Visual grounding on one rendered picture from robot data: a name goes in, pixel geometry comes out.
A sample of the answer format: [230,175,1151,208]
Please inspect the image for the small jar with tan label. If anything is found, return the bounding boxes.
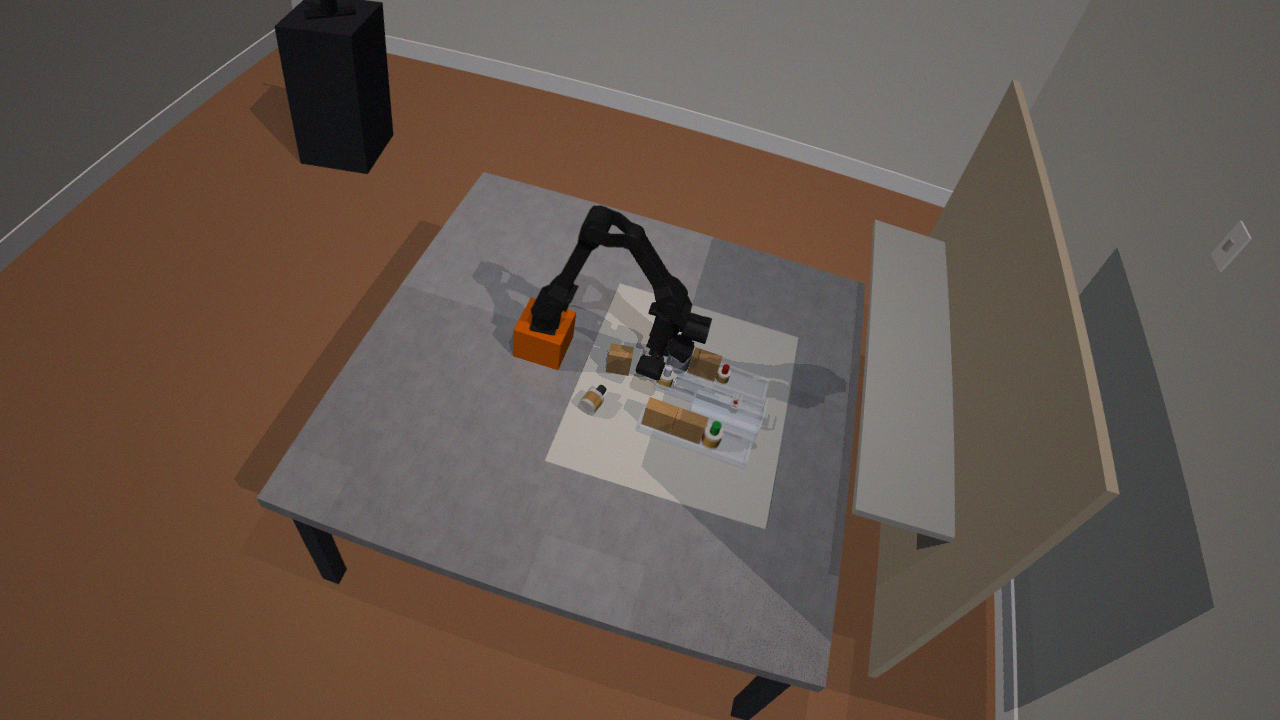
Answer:
[579,386,605,415]

